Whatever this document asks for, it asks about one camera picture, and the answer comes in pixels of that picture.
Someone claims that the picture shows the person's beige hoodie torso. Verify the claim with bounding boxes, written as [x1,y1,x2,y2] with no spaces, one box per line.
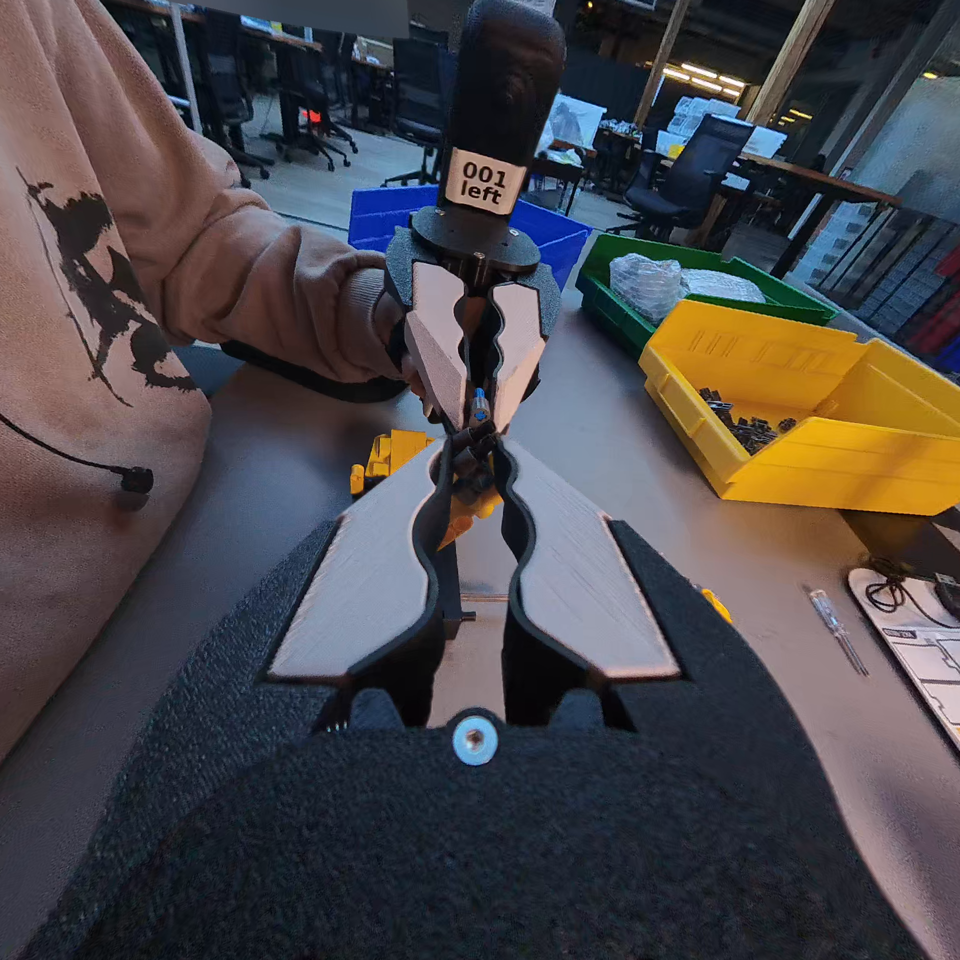
[0,0,258,760]

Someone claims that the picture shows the yellow storage bin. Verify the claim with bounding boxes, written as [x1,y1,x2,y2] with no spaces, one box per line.
[637,297,960,520]

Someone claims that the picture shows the grey desk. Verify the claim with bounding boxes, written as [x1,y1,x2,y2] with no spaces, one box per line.
[0,225,960,960]

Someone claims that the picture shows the black clip microphone cable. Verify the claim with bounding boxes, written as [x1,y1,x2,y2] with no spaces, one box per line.
[0,411,156,498]

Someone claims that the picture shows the cluttered workbench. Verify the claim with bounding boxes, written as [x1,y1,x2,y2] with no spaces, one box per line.
[111,0,325,55]

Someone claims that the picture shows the bubble wrap bag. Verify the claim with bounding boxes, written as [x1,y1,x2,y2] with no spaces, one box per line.
[679,267,768,306]

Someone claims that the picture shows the wooden post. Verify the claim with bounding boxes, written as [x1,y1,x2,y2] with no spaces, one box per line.
[632,0,693,130]
[741,0,839,129]

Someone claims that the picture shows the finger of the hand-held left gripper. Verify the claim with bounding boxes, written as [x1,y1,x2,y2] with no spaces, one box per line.
[489,282,548,436]
[403,261,471,432]

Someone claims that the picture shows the clear handle screwdriver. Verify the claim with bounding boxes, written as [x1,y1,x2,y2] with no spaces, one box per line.
[804,586,871,678]

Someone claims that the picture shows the wooden table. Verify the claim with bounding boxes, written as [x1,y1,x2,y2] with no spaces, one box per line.
[737,151,905,280]

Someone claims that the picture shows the white book stand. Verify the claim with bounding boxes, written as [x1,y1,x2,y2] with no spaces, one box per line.
[847,564,960,745]

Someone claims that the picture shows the yellow gear block assembly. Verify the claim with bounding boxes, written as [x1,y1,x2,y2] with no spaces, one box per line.
[437,386,506,554]

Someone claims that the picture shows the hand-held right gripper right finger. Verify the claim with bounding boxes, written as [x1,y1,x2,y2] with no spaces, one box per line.
[493,441,682,727]

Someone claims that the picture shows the clear plastic box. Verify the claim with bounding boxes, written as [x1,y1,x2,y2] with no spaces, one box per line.
[546,92,609,153]

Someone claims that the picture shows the pile of dark pieces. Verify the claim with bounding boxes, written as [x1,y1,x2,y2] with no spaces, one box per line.
[696,384,799,458]

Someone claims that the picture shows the black usb cable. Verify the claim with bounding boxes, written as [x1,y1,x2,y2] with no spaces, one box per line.
[864,557,960,625]

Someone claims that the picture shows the black office chair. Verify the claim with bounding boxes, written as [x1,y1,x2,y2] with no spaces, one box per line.
[381,36,453,190]
[606,113,756,243]
[201,9,276,190]
[261,36,361,174]

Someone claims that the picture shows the blue storage bin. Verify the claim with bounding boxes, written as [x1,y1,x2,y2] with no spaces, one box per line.
[346,184,595,295]

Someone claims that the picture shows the person's dark blue trousers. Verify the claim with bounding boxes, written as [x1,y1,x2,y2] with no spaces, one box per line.
[174,342,246,400]

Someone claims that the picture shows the dark flat plate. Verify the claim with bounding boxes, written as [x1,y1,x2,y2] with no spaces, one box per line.
[840,506,960,584]

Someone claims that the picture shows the crumpled clear plastic bag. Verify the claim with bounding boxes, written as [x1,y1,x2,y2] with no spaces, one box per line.
[607,252,685,327]

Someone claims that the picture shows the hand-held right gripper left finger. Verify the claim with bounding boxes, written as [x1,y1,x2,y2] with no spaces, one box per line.
[266,437,456,727]

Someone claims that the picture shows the yellow black robot model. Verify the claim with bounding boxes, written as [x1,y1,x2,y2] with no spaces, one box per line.
[349,428,479,644]

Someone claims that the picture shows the green storage bin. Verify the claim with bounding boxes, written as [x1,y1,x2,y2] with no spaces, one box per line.
[574,231,841,361]

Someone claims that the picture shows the person's left forearm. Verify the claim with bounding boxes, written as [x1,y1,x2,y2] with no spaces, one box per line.
[159,135,408,385]

